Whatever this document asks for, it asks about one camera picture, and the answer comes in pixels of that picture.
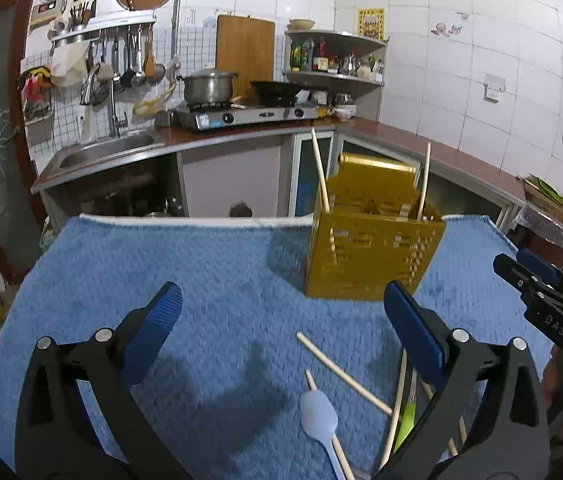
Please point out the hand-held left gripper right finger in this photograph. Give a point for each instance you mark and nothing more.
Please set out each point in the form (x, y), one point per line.
(411, 325)

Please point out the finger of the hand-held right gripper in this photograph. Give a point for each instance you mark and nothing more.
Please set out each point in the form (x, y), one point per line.
(541, 264)
(516, 272)

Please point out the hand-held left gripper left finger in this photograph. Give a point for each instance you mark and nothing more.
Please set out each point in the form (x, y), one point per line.
(159, 320)

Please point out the yellow perforated utensil holder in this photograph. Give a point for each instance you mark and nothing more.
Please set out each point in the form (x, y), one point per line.
(376, 260)

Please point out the white plastic spoon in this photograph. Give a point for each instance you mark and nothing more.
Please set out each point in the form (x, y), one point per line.
(319, 412)

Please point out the blue textured mat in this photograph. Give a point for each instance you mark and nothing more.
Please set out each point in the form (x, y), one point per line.
(186, 285)

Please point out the cardboard box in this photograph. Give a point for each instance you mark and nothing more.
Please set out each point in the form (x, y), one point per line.
(556, 212)

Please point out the green vegetables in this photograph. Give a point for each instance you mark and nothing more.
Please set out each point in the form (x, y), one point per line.
(551, 190)

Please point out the stainless steel sink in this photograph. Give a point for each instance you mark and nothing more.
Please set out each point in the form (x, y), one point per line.
(101, 152)

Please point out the glass cabinet door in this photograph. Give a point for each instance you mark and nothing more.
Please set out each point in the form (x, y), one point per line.
(306, 175)

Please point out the metal faucet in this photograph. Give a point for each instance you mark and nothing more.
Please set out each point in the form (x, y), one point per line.
(113, 110)

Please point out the yellow strainer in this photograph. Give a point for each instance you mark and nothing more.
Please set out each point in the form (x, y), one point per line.
(149, 105)

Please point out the steel gas stove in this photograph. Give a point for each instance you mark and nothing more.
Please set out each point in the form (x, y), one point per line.
(251, 116)

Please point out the small bowls stack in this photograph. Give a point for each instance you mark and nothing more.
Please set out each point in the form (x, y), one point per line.
(345, 107)

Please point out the steel pot with lid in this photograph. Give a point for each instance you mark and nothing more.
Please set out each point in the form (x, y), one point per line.
(209, 87)

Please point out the hanging black ladle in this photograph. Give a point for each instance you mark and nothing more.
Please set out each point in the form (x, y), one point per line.
(126, 77)

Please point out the black wok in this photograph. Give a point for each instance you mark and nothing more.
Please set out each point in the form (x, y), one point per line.
(276, 90)

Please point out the grey corner shelf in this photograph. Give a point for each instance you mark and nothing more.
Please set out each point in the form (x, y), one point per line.
(331, 77)

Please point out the metal teapot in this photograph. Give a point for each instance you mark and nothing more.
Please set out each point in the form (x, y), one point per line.
(350, 65)

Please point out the red and yellow bag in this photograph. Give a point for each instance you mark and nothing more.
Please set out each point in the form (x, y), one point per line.
(36, 82)

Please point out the white hanging cloth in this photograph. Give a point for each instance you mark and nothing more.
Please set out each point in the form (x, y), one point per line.
(69, 65)

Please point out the dark sauce bottle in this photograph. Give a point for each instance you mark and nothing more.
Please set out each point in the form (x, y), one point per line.
(321, 57)

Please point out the wooden cutting board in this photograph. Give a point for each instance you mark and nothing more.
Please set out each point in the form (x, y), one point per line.
(244, 50)

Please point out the vertical metal pipe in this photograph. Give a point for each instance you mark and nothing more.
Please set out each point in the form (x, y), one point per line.
(176, 20)

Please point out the beige bowl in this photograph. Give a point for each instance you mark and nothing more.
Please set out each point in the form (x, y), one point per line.
(301, 25)

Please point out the white wall socket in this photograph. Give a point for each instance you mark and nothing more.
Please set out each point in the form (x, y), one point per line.
(494, 87)

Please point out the wall decal stickers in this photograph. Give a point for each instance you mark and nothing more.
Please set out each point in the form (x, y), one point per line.
(449, 27)

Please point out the yellow wall poster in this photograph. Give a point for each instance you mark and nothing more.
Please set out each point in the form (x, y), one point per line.
(371, 24)

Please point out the metal wall rack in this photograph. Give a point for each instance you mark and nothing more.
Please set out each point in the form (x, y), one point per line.
(106, 24)

